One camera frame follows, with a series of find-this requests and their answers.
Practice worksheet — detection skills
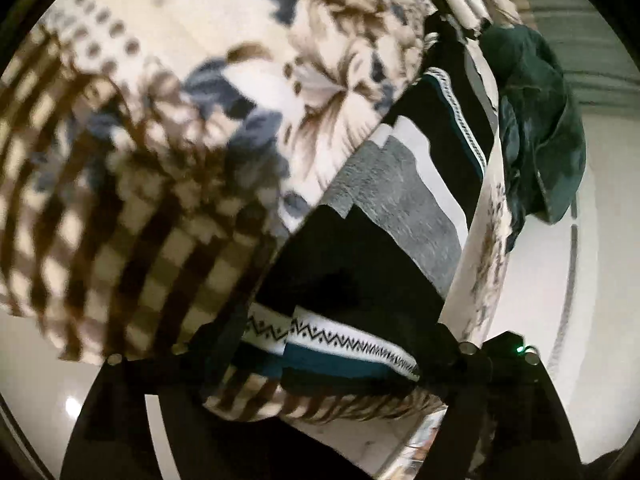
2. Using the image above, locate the dark green plush blanket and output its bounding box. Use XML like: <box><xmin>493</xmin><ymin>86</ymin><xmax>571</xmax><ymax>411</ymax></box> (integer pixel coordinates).
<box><xmin>480</xmin><ymin>25</ymin><xmax>586</xmax><ymax>252</ymax></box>

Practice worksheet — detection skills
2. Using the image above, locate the black grey striped sweater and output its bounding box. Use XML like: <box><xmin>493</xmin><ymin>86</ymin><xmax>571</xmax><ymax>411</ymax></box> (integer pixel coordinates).
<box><xmin>238</xmin><ymin>16</ymin><xmax>497</xmax><ymax>396</ymax></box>

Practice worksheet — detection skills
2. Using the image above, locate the floral bed blanket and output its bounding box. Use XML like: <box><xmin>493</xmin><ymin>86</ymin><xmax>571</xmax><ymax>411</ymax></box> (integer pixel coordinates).
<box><xmin>1</xmin><ymin>0</ymin><xmax>511</xmax><ymax>424</ymax></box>

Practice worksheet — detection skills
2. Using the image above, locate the teal curtain right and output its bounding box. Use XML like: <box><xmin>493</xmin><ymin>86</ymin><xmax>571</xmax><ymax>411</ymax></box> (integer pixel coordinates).
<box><xmin>511</xmin><ymin>0</ymin><xmax>639</xmax><ymax>118</ymax></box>

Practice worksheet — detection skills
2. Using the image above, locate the white bed headboard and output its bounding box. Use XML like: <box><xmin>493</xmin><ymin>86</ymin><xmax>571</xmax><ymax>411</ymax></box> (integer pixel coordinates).
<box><xmin>489</xmin><ymin>114</ymin><xmax>639</xmax><ymax>463</ymax></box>

